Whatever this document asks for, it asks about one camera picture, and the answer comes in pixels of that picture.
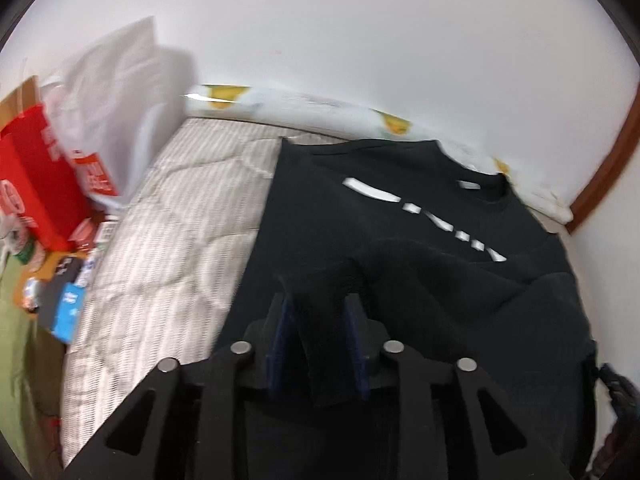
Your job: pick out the small toy figurine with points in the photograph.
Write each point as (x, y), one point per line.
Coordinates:
(33, 294)

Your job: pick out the striped quilted mat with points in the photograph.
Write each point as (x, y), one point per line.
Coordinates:
(165, 260)

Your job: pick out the white plastic bag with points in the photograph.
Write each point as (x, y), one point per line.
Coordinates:
(125, 110)

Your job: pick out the red paper bag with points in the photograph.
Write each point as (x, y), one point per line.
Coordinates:
(30, 170)

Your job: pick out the wooden nightstand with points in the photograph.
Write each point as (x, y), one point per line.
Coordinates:
(50, 266)

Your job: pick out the dark smartphone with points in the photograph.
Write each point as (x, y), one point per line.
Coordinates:
(55, 290)

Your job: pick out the small blue box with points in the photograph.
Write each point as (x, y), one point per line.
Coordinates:
(70, 310)

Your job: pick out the small red cup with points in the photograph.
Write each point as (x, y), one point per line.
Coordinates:
(84, 234)

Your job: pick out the clear plastic bottle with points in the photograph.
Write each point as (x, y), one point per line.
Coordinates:
(15, 240)

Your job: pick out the rolled white printed mat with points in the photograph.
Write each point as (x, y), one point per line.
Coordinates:
(310, 107)

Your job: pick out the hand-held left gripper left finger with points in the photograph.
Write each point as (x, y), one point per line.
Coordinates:
(280, 345)

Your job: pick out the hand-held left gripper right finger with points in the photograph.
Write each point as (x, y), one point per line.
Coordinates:
(357, 345)

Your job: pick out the white remote control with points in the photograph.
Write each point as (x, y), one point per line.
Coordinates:
(106, 232)

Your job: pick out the black sweatshirt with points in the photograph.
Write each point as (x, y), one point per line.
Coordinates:
(425, 285)

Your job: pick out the brown wooden door frame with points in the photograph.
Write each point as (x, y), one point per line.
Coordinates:
(610, 175)

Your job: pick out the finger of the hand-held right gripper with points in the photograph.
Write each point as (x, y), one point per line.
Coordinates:
(616, 387)

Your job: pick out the green blanket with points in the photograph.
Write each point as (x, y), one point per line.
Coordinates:
(20, 360)

